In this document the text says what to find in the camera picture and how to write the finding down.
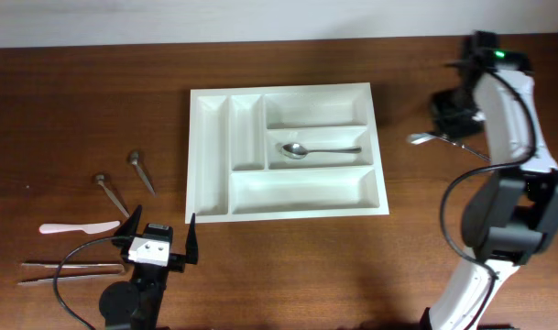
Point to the small metal teaspoon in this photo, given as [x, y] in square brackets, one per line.
[134, 160]
[101, 180]

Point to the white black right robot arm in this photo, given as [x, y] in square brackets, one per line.
[514, 215]

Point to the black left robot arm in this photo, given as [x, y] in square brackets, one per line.
[135, 304]

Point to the small metal teaspoon left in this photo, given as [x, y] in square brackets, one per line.
[101, 180]

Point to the small metal teaspoon right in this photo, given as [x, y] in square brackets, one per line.
[134, 160]

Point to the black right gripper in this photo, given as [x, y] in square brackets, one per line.
[464, 126]

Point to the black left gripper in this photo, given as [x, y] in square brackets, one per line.
[177, 261]

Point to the metal spoon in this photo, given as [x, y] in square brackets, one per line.
[296, 151]
[420, 138]

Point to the white plastic cutlery tray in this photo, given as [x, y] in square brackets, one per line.
[237, 173]

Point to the pink plastic knife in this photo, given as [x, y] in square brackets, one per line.
[89, 229]

